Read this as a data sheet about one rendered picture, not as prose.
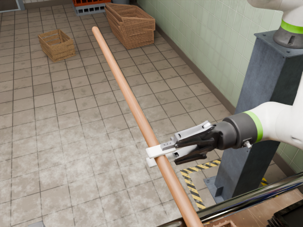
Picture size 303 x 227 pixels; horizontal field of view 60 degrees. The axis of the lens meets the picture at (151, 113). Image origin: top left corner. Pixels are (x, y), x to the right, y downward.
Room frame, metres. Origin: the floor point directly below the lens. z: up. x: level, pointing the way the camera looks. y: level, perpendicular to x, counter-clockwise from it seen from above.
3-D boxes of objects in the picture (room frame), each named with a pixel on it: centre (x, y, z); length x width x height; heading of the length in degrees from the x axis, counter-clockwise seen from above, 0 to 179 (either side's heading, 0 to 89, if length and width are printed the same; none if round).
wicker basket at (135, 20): (3.46, 0.29, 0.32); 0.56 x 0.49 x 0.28; 29
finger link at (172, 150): (0.42, -0.02, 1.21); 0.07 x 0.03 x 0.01; 111
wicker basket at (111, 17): (3.46, 0.31, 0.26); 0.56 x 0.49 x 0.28; 27
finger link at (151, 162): (0.42, -0.02, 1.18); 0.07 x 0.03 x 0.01; 111
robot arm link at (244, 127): (0.50, -0.24, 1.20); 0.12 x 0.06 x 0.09; 21
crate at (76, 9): (4.57, 1.03, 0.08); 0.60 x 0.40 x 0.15; 113
